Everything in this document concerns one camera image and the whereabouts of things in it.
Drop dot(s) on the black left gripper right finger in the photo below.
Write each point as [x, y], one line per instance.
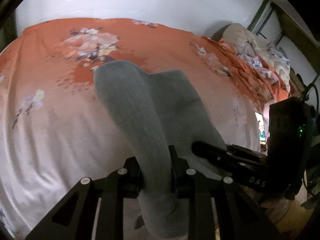
[218, 209]

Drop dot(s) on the beige crumpled quilt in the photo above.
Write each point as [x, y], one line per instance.
[246, 42]

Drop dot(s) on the yellow plush toy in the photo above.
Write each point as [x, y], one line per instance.
[287, 215]

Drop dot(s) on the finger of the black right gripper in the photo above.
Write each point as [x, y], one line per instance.
[244, 152]
[217, 157]

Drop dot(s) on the grey-green pants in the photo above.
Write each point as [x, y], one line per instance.
[154, 111]

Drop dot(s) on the orange floral bed sheet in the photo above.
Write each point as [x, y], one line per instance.
[55, 131]

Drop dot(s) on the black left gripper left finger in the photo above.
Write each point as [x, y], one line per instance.
[93, 209]

